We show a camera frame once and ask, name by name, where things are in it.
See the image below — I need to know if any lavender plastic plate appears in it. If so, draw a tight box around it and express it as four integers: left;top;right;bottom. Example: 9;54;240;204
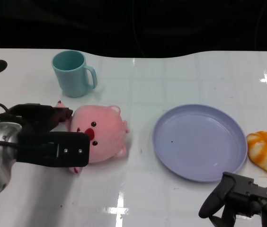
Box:
151;104;248;183

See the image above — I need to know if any pink plush pig doll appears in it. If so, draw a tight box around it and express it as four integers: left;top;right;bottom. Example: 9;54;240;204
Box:
55;100;131;175

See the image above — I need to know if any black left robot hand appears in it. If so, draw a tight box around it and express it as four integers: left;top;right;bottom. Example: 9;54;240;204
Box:
9;103;90;168

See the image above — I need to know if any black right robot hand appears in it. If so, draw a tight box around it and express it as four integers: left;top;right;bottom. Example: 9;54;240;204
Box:
198;172;267;227

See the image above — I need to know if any teal plastic mug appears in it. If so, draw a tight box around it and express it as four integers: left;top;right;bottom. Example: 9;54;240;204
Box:
51;50;98;98

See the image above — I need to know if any orange and white bread toy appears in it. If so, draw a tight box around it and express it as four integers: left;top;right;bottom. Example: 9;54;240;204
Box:
246;129;267;175

